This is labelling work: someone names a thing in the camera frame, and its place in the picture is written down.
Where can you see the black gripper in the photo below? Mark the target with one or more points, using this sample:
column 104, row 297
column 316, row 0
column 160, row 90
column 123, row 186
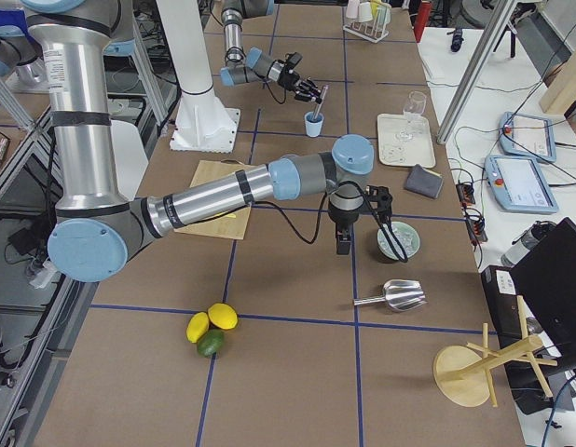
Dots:
column 340, row 219

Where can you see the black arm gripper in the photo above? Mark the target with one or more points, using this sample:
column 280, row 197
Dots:
column 285, row 76

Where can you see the steel muddler black tip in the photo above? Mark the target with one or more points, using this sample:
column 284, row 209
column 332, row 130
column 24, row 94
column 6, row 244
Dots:
column 319, row 103

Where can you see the light blue plastic cup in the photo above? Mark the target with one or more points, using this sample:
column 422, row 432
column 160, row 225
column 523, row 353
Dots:
column 313, row 124

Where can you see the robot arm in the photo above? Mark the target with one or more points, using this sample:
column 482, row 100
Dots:
column 98, row 229
column 243, row 67

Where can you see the pink cup in rack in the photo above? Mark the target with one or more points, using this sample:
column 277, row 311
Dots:
column 352, row 9

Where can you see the white cup in rack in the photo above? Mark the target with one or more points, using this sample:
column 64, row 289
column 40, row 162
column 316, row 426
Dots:
column 364, row 12

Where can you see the yellow cup in rack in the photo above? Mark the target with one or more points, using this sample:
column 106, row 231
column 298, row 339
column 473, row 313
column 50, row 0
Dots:
column 376, row 7

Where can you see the green cup in rack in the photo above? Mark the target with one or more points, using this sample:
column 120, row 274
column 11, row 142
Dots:
column 383, row 24

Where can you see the yellow lemon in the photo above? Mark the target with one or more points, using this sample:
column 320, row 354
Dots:
column 197, row 326
column 223, row 316

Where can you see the wooden cup stand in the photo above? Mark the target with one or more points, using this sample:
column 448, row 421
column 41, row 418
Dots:
column 463, row 373

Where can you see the green bowl of ice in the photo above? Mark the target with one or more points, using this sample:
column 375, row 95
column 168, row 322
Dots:
column 398, row 240

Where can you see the metal ice scoop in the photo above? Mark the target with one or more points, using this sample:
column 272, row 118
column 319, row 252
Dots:
column 399, row 295

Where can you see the dark grey folded cloth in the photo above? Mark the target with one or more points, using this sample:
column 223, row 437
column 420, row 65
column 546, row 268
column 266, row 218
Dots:
column 424, row 182

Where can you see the beige bear tray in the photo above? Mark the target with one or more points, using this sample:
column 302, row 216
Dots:
column 401, row 146

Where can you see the clear wine glass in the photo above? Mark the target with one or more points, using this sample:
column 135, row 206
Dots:
column 413, row 109

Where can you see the wooden cutting board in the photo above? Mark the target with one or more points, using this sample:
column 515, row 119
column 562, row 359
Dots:
column 225, row 220

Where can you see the red cylinder tube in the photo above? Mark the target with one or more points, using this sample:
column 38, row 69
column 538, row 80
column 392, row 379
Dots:
column 422, row 17

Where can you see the green lime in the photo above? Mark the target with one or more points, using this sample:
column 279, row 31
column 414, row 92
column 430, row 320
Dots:
column 211, row 342

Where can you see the near teach pendant tablet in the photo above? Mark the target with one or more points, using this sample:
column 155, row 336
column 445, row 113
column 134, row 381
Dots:
column 518, row 185

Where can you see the teach pendant tablet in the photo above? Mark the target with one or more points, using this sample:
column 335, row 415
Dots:
column 527, row 135
column 518, row 185

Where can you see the grey metal bottle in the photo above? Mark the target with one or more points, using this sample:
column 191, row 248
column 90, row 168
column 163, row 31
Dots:
column 526, row 242

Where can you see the white chair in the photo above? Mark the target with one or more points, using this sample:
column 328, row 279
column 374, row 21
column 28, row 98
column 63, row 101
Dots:
column 130, row 157

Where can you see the far teach pendant tablet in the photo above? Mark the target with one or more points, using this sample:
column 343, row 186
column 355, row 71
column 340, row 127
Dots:
column 527, row 135

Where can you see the black monitor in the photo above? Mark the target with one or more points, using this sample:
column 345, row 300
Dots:
column 546, row 277

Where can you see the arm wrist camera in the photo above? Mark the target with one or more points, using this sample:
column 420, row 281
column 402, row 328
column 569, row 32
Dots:
column 291, row 61

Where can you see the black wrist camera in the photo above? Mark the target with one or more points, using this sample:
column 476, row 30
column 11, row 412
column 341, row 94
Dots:
column 378, row 200

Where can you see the white wire cup rack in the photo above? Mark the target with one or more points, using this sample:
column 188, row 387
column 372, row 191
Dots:
column 367, row 30

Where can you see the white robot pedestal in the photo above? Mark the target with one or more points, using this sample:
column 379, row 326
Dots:
column 203, row 123

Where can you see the aluminium frame post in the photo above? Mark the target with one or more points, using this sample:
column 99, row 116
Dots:
column 500, row 17

